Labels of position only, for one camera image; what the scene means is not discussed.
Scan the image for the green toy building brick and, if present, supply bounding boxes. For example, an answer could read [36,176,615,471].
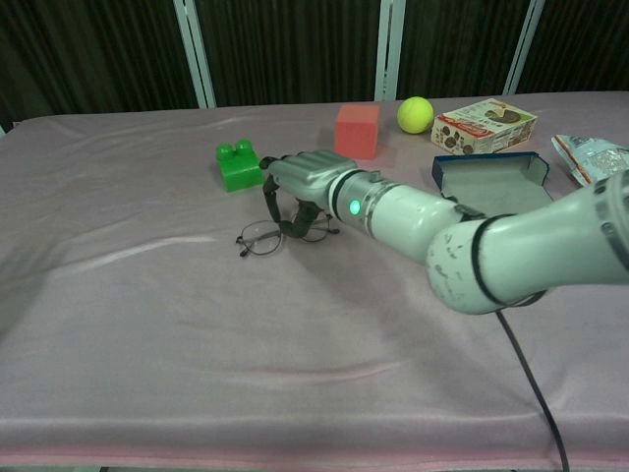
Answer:
[214,139,267,194]

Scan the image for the cookie snack carton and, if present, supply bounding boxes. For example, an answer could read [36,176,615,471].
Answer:
[430,97,539,158]

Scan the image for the coral red foam cube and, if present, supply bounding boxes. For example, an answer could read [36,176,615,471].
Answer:
[333,103,381,160]

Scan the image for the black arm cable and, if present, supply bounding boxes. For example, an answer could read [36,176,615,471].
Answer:
[494,308,572,472]

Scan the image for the yellow tennis ball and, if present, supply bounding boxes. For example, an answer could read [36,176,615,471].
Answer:
[396,95,435,135]

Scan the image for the wire-rimmed eyeglasses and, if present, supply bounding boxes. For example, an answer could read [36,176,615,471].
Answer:
[235,214,342,260]

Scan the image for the white partition post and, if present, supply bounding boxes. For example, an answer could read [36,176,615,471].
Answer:
[501,0,547,95]
[373,0,407,103]
[172,0,218,110]

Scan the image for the blue glasses case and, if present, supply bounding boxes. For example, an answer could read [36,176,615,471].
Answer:
[430,150,556,218]

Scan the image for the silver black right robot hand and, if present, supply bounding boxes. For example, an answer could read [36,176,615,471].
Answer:
[258,148,359,242]

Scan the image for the clear crinkled snack bag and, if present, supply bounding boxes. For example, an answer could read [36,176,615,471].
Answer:
[549,133,629,189]

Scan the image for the dark pleated curtain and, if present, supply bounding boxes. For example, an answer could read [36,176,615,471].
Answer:
[0,0,629,130]

